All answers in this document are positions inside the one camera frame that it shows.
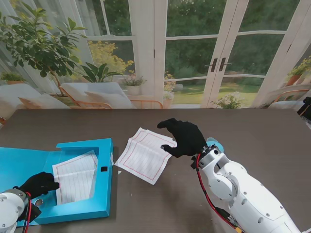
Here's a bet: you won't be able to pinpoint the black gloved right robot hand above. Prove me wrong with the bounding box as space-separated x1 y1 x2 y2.
157 118 208 158

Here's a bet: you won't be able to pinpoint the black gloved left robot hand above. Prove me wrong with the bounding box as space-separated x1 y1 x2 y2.
13 171 60 200

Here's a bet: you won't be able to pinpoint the blue file box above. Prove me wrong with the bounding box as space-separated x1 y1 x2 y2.
0 138 114 225

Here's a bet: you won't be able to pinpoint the light blue label roll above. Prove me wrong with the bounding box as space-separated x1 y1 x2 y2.
206 137 225 152

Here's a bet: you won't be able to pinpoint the white lined paper sheets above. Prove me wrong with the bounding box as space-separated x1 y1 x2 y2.
114 127 177 185

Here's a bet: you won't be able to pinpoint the printed garden window backdrop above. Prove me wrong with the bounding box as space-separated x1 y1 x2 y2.
0 0 311 110

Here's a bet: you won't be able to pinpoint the black stand at table edge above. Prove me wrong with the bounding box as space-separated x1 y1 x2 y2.
296 96 311 117

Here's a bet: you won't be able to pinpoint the red left arm cable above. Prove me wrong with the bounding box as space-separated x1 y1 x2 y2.
24 193 34 229

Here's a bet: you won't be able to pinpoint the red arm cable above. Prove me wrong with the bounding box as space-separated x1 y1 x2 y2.
24 193 34 229
196 154 243 233

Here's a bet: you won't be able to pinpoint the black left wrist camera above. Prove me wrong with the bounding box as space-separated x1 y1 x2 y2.
17 205 42 223

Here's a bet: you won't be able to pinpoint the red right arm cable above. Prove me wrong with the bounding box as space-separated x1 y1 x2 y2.
196 154 243 233

